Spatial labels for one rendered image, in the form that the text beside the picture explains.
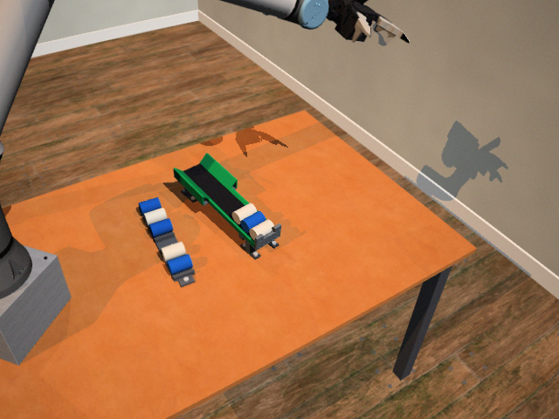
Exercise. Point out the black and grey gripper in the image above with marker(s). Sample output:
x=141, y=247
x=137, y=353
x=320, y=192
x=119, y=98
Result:
x=353, y=14

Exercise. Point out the grey end stop bar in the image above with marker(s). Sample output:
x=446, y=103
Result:
x=267, y=238

